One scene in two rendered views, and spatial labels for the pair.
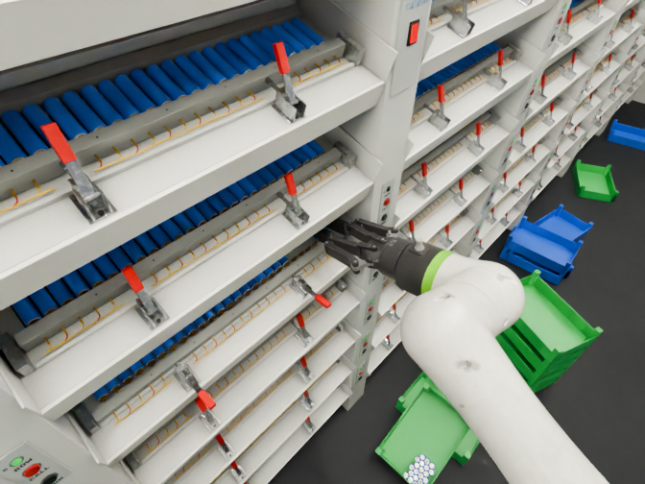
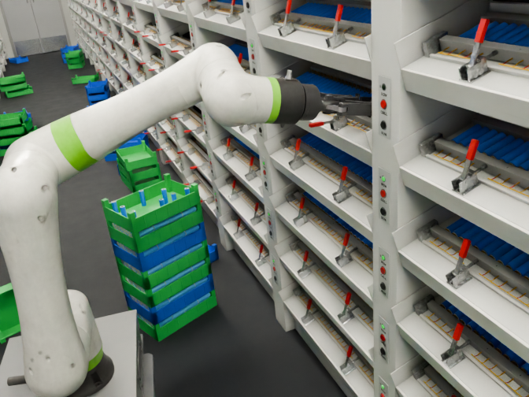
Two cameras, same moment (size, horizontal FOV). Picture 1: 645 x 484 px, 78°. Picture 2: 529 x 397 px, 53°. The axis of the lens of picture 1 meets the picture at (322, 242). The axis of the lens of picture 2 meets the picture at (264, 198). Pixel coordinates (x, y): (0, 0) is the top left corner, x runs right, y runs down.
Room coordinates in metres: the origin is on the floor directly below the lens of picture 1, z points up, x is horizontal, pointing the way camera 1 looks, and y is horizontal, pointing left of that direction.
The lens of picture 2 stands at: (0.85, -1.15, 1.34)
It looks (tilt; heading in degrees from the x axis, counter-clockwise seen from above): 25 degrees down; 116
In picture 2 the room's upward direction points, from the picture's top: 6 degrees counter-clockwise
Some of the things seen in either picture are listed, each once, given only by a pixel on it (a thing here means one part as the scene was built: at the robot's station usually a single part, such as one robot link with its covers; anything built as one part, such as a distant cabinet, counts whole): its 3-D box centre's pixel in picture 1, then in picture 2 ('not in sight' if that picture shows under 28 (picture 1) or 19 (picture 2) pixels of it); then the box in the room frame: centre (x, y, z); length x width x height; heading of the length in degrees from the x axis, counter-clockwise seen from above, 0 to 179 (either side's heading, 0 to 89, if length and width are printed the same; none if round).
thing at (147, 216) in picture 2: not in sight; (152, 201); (-0.32, 0.30, 0.52); 0.30 x 0.20 x 0.08; 68
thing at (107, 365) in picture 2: not in sight; (61, 371); (-0.13, -0.43, 0.40); 0.26 x 0.15 x 0.06; 26
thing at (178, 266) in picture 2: not in sight; (163, 255); (-0.32, 0.30, 0.28); 0.30 x 0.20 x 0.08; 68
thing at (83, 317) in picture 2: not in sight; (68, 333); (-0.07, -0.42, 0.53); 0.16 x 0.13 x 0.19; 126
